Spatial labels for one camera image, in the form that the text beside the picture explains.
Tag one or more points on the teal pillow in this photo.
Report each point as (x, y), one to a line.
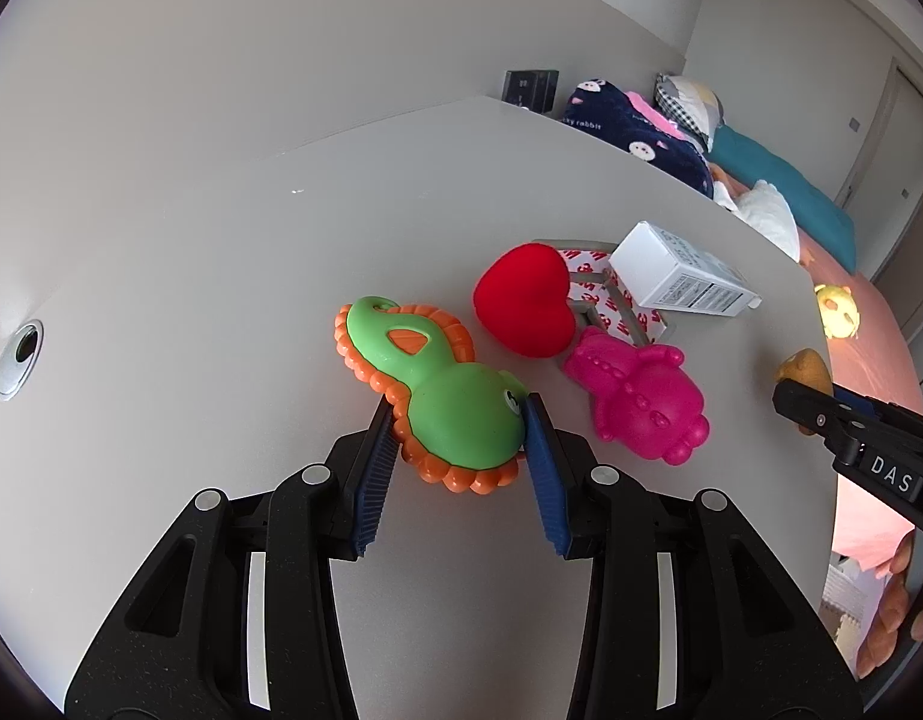
(784, 187)

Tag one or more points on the checkered pillow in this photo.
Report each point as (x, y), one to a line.
(690, 101)

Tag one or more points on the red patterned tape strips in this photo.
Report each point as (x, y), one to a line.
(608, 292)

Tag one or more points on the pink plastic sand mold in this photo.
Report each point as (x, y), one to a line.
(641, 397)

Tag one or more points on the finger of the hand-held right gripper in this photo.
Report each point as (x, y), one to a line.
(896, 416)
(814, 409)

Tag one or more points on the white cardboard box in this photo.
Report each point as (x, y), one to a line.
(671, 266)

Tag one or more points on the red heart toy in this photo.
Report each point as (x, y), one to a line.
(521, 300)

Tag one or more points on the green orange seahorse sand mold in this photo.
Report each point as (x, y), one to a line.
(439, 405)

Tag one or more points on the navy printed blanket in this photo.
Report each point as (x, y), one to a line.
(634, 131)

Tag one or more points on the pink bed sheet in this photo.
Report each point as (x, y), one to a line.
(874, 360)

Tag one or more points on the tan soft toy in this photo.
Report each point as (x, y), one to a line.
(803, 367)

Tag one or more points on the pink cloth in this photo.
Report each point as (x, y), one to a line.
(653, 112)

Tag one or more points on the yellow chick plush toy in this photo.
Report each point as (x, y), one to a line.
(836, 311)

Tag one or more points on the white door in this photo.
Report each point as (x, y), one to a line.
(893, 142)

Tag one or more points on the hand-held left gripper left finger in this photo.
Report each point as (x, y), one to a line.
(371, 487)

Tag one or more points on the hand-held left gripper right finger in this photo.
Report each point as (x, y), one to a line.
(544, 480)

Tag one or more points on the person's right hand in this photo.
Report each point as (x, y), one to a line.
(893, 615)

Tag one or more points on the white crumpled cloth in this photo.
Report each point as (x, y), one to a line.
(765, 214)

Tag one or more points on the black wall outlet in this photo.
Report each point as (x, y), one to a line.
(530, 88)

